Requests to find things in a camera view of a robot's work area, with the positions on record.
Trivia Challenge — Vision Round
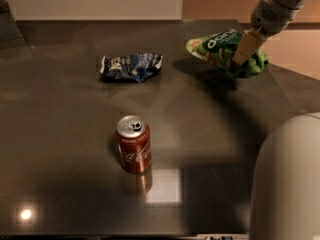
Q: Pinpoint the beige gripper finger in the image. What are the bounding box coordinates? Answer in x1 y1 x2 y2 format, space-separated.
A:
232 28 267 66

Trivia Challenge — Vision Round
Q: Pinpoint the green rice chip bag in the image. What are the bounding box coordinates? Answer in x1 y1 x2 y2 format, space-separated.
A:
185 29 268 78

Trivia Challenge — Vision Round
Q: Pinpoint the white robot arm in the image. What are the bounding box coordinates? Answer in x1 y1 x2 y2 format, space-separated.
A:
233 0 320 240

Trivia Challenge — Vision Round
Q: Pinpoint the blue crumpled chip bag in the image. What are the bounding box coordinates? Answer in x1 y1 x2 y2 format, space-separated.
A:
100 53 163 83

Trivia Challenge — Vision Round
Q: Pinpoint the red coca-cola can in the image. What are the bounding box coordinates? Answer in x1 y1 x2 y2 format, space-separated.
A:
115 115 151 174

